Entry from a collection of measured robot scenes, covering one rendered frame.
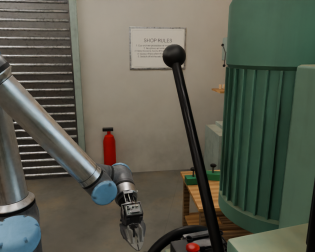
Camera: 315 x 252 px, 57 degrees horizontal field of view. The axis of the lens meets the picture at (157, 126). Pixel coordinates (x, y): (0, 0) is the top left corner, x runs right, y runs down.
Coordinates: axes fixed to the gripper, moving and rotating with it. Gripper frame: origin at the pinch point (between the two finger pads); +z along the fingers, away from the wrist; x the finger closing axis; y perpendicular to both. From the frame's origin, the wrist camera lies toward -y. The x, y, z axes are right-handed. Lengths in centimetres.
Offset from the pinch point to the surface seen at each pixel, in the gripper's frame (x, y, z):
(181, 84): -3, 71, 21
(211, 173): 77, -54, -82
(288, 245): -4, 71, 47
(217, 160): 109, -82, -124
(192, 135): -3, 67, 28
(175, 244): 2.4, 30.1, 19.7
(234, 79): 2, 74, 26
